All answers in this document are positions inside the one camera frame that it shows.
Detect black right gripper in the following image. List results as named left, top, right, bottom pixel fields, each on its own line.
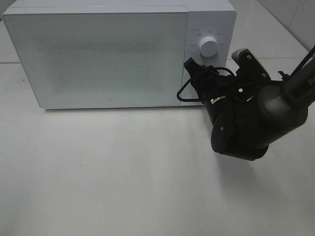
left=184, top=57, right=256, bottom=111

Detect white microwave door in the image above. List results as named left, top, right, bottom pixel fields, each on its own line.
left=3, top=6, right=188, bottom=109

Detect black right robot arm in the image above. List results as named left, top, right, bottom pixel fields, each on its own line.
left=184, top=48, right=315, bottom=161

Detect white upper microwave knob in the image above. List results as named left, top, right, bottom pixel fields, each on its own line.
left=199, top=35, right=219, bottom=58

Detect white adjacent table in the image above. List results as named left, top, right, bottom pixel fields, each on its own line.
left=226, top=0, right=311, bottom=60

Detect white microwave oven body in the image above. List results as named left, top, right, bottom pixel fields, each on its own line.
left=1, top=0, right=238, bottom=111

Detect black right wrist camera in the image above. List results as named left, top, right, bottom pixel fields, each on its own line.
left=231, top=48, right=271, bottom=82

